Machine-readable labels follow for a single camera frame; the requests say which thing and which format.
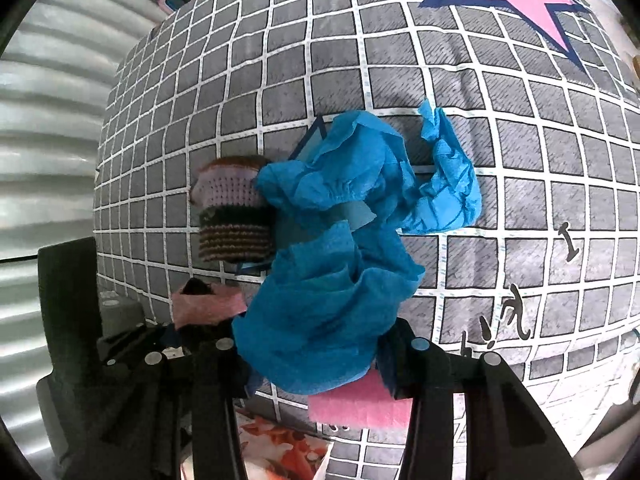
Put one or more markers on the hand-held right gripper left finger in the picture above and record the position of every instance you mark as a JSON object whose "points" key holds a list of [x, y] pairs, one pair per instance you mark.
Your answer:
{"points": [[220, 390]]}

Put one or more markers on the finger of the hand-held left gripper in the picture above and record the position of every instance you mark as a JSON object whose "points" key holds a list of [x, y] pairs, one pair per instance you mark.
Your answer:
{"points": [[197, 287]]}

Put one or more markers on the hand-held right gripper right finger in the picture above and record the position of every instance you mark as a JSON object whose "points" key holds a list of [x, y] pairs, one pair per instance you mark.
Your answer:
{"points": [[391, 366]]}

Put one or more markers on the pink sponge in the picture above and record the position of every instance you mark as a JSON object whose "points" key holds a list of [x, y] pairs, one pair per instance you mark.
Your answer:
{"points": [[210, 308], [355, 405]]}

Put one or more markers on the blue crepe paper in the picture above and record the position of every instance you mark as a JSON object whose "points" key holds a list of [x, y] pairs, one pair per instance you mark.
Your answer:
{"points": [[325, 285]]}

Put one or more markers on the striped crocheted cup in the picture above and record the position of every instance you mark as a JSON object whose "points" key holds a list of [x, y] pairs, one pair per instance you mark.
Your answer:
{"points": [[232, 210]]}

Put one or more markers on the white and orange tissue pack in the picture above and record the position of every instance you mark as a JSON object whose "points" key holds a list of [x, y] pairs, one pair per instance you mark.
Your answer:
{"points": [[280, 452]]}

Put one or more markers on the pale green curtain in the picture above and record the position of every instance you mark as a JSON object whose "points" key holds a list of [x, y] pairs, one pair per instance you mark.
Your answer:
{"points": [[55, 135]]}

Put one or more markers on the grey checkered blanket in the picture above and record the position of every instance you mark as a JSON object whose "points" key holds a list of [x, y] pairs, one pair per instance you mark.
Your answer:
{"points": [[375, 60]]}

